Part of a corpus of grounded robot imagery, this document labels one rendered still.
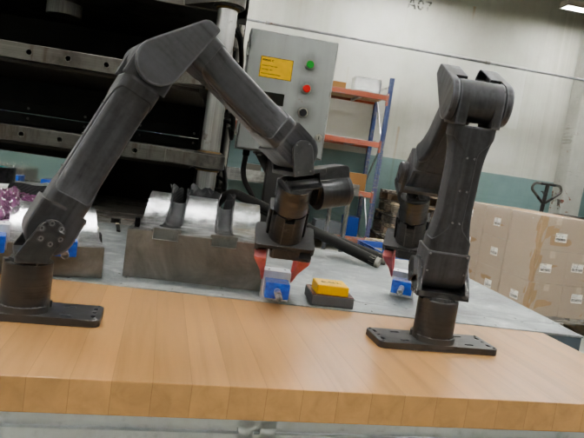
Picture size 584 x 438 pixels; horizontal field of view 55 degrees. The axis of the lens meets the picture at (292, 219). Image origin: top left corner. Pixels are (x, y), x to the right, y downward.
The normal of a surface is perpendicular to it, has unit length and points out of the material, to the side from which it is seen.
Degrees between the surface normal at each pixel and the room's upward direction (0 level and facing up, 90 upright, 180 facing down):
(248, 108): 93
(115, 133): 91
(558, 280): 90
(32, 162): 90
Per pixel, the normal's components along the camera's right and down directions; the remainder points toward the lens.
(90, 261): 0.41, 0.15
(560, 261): 0.18, 0.28
